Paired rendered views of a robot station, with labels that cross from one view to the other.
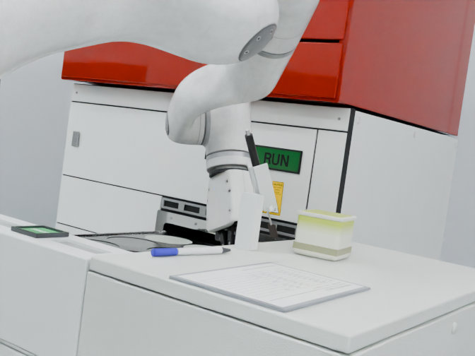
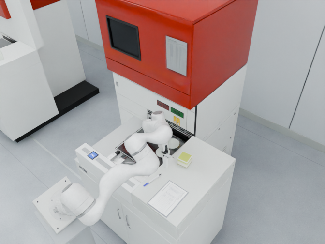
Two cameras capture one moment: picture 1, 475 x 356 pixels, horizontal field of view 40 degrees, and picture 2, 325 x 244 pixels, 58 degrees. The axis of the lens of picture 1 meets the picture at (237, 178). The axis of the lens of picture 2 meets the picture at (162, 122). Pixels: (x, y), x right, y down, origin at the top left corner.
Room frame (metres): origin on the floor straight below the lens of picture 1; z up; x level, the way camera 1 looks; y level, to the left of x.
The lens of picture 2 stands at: (-0.22, -0.17, 2.45)
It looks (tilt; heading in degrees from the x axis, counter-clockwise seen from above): 42 degrees down; 7
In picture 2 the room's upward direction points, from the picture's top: 3 degrees counter-clockwise
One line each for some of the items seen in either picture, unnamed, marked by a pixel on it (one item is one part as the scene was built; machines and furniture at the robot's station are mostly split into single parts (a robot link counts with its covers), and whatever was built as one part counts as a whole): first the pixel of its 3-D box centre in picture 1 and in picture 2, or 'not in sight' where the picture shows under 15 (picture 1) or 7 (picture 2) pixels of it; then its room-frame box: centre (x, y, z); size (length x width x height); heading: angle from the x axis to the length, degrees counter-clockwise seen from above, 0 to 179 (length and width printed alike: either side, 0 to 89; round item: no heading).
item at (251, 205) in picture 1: (257, 205); (167, 158); (1.01, -0.04, 1.03); 0.06 x 0.04 x 0.13; 145
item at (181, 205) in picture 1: (237, 218); (169, 122); (1.42, -0.01, 0.96); 0.44 x 0.01 x 0.02; 55
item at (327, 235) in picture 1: (324, 234); (184, 160); (1.03, -0.15, 1.00); 0.07 x 0.07 x 0.07; 63
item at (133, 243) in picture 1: (173, 254); (151, 145); (1.24, 0.10, 0.90); 0.34 x 0.34 x 0.01; 55
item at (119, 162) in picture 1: (181, 179); (151, 106); (1.53, 0.13, 1.02); 0.82 x 0.03 x 0.40; 55
